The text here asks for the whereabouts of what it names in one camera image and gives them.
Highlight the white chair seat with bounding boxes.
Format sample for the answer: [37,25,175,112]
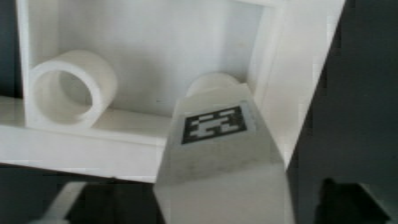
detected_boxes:
[15,0,280,145]

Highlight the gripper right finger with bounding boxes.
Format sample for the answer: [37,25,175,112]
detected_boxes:
[316,178,398,224]

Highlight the white chair leg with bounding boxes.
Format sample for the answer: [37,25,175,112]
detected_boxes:
[154,73,294,224]

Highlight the white U-shaped fence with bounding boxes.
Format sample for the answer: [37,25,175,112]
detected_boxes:
[0,0,344,182]

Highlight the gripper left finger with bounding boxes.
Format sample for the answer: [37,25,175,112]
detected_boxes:
[28,182,86,224]

